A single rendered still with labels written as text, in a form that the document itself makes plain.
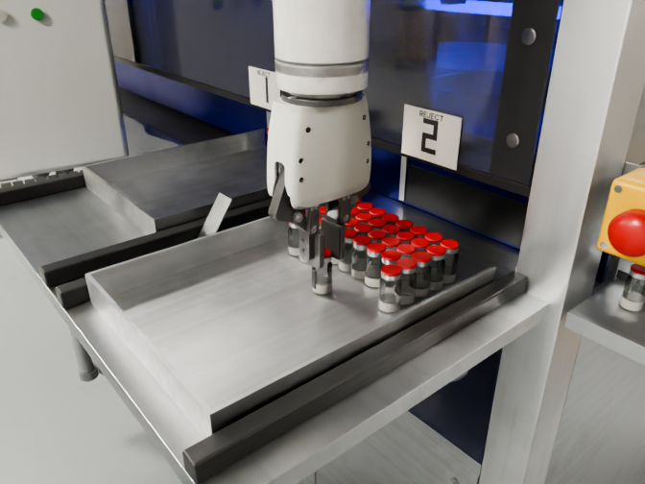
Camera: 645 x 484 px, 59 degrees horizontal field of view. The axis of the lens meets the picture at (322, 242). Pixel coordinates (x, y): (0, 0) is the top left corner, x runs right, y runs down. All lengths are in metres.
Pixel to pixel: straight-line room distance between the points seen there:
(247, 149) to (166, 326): 0.57
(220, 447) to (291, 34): 0.33
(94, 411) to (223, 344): 1.35
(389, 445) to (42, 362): 1.43
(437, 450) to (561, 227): 0.41
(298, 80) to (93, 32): 0.83
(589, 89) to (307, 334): 0.34
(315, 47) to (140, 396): 0.32
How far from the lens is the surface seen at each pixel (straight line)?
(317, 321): 0.57
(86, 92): 1.30
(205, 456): 0.42
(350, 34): 0.50
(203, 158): 1.05
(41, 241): 0.81
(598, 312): 0.65
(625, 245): 0.55
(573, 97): 0.58
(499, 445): 0.79
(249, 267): 0.67
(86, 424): 1.85
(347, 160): 0.55
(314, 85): 0.50
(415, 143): 0.70
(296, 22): 0.49
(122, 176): 0.99
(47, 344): 2.23
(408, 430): 0.92
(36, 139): 1.30
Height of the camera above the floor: 1.21
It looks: 27 degrees down
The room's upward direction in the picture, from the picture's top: straight up
